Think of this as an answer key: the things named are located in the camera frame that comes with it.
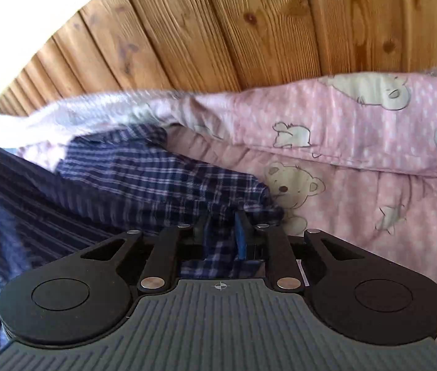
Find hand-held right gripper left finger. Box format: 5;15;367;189
80;214;213;294

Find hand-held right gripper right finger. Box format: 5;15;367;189
235;210;365;293

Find navy checked shirt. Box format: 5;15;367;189
0;124;286;364

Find pink bear-print quilt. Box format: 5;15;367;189
18;124;437;360

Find wooden wall panelling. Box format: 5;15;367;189
0;0;437;118

